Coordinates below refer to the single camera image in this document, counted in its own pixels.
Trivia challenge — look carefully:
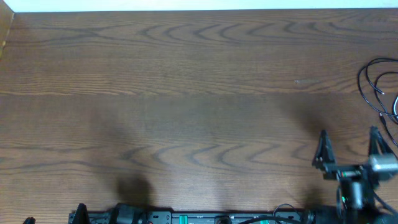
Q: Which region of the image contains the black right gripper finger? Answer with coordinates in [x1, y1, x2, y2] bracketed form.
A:
[312, 130, 336, 170]
[368, 126, 396, 156]

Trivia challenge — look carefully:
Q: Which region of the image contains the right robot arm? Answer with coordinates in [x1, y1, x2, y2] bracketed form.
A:
[302, 126, 397, 224]

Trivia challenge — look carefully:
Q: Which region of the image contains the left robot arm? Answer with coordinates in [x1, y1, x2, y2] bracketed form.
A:
[68, 203, 146, 224]

